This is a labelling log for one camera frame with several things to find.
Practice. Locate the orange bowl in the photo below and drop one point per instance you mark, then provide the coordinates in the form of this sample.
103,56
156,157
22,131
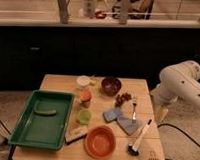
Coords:
100,142

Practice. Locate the bunch of dark grapes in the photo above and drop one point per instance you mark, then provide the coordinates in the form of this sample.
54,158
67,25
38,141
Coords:
121,98

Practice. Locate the blue sponge left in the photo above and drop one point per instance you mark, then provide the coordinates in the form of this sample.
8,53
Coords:
112,114

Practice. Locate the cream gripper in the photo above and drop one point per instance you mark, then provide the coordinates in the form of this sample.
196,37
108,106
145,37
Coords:
160,111

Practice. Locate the blue sponge right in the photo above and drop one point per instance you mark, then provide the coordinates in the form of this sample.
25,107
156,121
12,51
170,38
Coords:
127,125

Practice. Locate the red object on shelf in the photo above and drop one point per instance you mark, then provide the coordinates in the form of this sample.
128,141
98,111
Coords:
100,15

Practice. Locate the white small cup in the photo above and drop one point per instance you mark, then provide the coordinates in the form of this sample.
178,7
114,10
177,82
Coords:
82,82

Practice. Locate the orange cup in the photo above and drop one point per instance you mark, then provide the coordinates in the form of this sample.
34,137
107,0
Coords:
85,97

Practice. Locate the green plastic tray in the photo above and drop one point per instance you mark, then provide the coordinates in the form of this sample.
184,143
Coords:
43,132

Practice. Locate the blue sponge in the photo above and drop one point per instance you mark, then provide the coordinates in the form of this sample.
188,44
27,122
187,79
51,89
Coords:
127,125
112,114

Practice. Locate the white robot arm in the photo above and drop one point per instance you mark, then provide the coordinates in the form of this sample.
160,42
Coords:
179,80

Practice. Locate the small yellow item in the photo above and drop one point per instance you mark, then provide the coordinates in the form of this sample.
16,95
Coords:
92,82

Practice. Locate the metal fork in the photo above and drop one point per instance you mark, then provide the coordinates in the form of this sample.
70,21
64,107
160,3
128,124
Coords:
134,109

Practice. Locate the green cup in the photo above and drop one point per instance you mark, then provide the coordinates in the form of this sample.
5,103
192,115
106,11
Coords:
84,117

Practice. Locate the green cucumber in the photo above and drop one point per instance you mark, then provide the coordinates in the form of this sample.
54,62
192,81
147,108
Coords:
45,112

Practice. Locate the dark purple bowl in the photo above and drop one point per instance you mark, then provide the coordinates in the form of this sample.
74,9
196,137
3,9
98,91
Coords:
110,85

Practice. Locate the wooden block eraser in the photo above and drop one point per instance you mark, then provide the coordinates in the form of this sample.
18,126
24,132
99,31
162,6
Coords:
75,134

